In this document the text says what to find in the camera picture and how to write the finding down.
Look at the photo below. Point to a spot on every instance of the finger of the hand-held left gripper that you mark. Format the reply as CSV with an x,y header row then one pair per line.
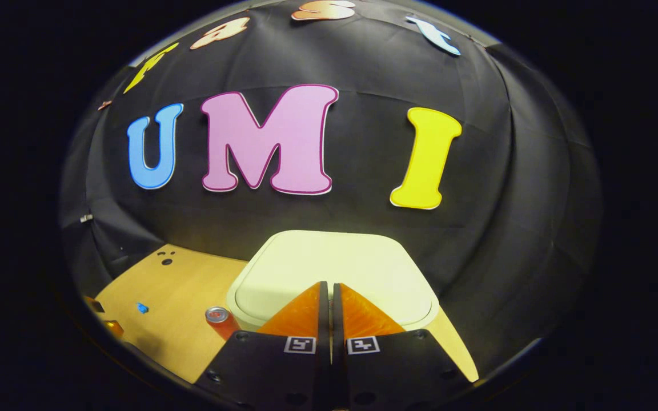
x,y
113,327
93,304

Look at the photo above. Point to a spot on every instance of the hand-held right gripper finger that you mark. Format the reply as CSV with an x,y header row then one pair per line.
x,y
336,325
323,325

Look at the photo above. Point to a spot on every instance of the blue paper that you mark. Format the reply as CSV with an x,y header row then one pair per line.
x,y
143,308

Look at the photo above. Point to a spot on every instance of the pale green desktop garbage bin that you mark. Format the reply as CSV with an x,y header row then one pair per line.
x,y
329,257

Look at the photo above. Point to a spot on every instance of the orange pop can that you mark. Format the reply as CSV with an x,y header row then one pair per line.
x,y
220,322

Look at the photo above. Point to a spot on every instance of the wooden desktop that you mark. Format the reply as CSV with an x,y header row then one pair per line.
x,y
180,308

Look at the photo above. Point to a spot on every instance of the black backdrop cloth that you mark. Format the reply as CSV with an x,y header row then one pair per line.
x,y
363,217

